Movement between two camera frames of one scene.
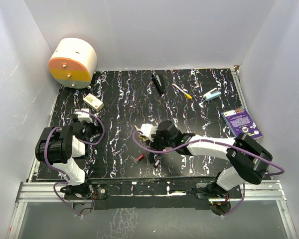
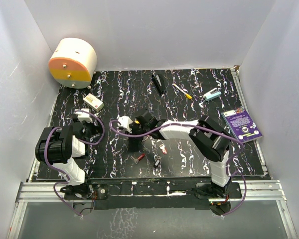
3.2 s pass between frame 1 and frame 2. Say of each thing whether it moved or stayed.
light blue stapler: stayed
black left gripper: stayed
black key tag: stayed
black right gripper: moved
